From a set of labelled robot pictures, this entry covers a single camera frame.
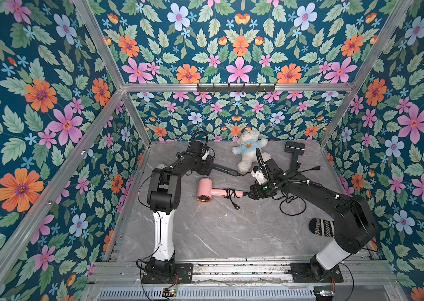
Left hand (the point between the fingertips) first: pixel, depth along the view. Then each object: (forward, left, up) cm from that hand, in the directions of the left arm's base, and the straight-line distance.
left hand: (204, 165), depth 105 cm
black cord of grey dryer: (-8, -21, -1) cm, 22 cm away
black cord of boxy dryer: (-23, -41, -2) cm, 47 cm away
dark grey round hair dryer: (-7, -1, +7) cm, 10 cm away
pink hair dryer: (-18, -1, +2) cm, 18 cm away
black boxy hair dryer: (+7, -55, +1) cm, 56 cm away
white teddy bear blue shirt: (+10, -26, +6) cm, 29 cm away
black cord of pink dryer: (-20, -13, +1) cm, 24 cm away
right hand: (-22, -26, +6) cm, 34 cm away
